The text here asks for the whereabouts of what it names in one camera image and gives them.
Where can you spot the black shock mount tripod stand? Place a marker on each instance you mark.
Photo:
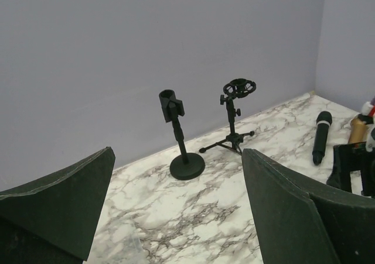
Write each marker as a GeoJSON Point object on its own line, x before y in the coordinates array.
{"type": "Point", "coordinates": [235, 89]}

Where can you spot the gold microphone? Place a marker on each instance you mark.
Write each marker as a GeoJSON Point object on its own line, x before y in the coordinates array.
{"type": "Point", "coordinates": [358, 129]}

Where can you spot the black round-base microphone stand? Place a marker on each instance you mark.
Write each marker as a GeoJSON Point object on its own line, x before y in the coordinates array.
{"type": "Point", "coordinates": [186, 166]}

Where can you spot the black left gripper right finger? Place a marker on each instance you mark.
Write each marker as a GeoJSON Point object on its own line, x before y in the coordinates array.
{"type": "Point", "coordinates": [301, 220]}

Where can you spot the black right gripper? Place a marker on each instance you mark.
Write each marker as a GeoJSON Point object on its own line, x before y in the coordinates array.
{"type": "Point", "coordinates": [351, 158]}

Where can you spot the black handheld microphone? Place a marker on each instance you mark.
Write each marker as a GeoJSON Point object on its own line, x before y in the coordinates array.
{"type": "Point", "coordinates": [323, 123]}

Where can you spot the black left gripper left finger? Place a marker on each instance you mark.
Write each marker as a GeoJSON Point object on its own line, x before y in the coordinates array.
{"type": "Point", "coordinates": [55, 217]}

